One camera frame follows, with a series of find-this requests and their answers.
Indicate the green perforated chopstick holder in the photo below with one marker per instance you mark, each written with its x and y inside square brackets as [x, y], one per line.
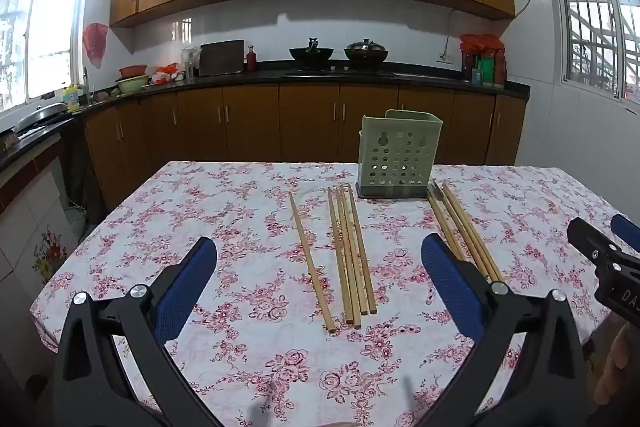
[400, 157]

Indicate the red basin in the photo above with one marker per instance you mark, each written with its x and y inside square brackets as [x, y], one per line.
[133, 71]

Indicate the black wok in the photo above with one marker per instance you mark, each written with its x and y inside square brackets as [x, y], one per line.
[311, 53]

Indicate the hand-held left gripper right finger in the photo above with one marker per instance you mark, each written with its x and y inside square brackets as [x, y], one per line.
[450, 287]

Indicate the yellow detergent bottle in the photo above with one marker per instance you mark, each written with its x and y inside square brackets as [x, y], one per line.
[72, 98]

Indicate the green basin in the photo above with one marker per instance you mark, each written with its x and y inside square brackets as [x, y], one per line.
[132, 84]

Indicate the wooden base cabinets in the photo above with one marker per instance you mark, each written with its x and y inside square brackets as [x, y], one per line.
[250, 122]

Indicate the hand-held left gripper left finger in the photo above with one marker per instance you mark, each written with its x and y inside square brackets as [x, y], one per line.
[185, 287]

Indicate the red bag on wall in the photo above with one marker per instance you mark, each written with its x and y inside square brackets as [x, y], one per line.
[95, 41]

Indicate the pink floral tablecloth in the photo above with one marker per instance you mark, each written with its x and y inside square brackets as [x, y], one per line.
[260, 357]

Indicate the dark wooden cutting board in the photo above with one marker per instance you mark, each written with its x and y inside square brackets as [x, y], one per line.
[221, 58]

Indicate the red and white plastic bag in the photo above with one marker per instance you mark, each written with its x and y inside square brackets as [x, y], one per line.
[165, 73]

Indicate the white bucket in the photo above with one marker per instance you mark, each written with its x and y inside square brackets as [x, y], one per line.
[75, 222]

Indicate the metal pan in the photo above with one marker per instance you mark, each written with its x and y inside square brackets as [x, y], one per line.
[42, 113]

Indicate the small window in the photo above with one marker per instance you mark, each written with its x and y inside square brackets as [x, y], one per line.
[45, 32]

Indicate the person's right hand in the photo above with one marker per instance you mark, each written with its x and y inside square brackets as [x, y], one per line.
[620, 367]

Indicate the red bottle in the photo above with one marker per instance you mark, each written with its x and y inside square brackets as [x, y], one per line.
[251, 61]

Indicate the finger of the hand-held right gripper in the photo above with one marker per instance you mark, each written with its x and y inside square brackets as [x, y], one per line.
[627, 232]
[592, 244]

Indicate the wall outlet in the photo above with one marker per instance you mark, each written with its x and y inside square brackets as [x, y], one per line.
[445, 57]

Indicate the red plastic bag over bottles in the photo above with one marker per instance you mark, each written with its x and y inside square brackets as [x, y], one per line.
[481, 43]

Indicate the metal faucet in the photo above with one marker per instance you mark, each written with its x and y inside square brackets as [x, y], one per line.
[86, 87]

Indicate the pot with metal lid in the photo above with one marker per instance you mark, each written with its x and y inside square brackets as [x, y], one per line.
[366, 51]

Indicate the gas stove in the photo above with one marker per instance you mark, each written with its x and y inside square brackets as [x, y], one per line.
[340, 69]

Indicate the clear plastic jar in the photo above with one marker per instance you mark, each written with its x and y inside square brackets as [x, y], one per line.
[190, 64]

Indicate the row of sauce bottles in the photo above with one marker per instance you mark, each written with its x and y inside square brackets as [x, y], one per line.
[485, 69]

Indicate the large barred window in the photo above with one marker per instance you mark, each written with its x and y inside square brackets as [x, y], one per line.
[595, 17]

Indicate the black kitchen countertop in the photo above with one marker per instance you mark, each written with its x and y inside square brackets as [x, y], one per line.
[225, 79]

